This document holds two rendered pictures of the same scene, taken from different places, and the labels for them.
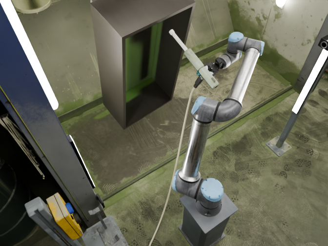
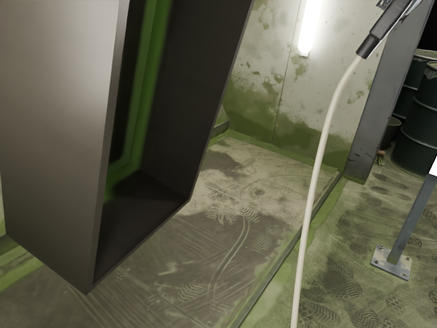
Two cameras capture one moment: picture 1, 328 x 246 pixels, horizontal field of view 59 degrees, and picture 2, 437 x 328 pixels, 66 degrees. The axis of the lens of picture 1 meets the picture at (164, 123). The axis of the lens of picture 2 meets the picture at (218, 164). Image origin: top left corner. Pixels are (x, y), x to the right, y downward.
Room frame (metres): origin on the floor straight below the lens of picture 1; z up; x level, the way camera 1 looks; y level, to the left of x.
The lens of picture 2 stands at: (0.89, 0.39, 1.34)
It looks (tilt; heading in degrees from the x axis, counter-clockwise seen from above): 29 degrees down; 332
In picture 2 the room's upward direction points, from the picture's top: 7 degrees clockwise
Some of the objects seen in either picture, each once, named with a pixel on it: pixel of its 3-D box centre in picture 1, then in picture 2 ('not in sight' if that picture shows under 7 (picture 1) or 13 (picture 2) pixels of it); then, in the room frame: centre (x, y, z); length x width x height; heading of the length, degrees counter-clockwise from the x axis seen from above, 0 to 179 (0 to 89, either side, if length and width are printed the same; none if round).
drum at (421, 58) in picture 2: not in sight; (417, 99); (3.02, -2.94, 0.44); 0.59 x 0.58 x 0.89; 24
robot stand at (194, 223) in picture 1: (204, 219); not in sight; (0.82, -0.31, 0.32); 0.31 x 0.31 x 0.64; 32
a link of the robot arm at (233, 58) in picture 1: (231, 56); not in sight; (1.60, -0.49, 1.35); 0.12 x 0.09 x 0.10; 130
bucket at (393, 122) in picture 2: not in sight; (380, 132); (2.95, -2.48, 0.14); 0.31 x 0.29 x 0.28; 122
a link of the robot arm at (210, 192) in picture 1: (210, 192); not in sight; (0.82, -0.30, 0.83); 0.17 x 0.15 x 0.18; 64
